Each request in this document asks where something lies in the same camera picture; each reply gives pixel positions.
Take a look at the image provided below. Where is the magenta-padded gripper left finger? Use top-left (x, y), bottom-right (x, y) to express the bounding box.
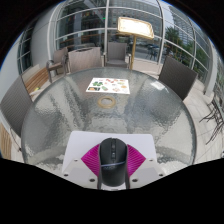
top-left (62, 143), bottom-right (102, 190)

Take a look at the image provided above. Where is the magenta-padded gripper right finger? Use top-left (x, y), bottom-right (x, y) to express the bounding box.
top-left (126, 143), bottom-right (166, 189)

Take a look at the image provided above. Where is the black computer mouse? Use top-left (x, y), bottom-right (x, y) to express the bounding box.
top-left (98, 137), bottom-right (129, 188)

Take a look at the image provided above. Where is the white printed mouse pad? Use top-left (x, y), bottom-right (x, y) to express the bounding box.
top-left (62, 130), bottom-right (158, 174)

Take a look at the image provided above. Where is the colourful laminated menu sheet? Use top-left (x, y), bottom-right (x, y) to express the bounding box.
top-left (85, 77), bottom-right (131, 95)

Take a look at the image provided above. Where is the wooden slatted bench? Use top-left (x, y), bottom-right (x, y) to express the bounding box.
top-left (0, 123), bottom-right (13, 160)
top-left (21, 66), bottom-right (50, 94)

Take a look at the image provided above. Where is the black metal folding table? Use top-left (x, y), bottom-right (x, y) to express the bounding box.
top-left (199, 91), bottom-right (224, 145)

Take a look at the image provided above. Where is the grey wicker chair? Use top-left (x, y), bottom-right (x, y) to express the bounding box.
top-left (104, 41), bottom-right (132, 69)
top-left (66, 46), bottom-right (104, 74)
top-left (158, 55), bottom-right (198, 102)
top-left (0, 75), bottom-right (34, 153)
top-left (45, 46), bottom-right (69, 83)

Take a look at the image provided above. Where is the gold-framed menu sign stand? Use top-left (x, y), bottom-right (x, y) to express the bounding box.
top-left (116, 16), bottom-right (155, 70)

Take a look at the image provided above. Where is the brass table centre ring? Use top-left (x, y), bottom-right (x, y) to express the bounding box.
top-left (97, 95), bottom-right (117, 109)

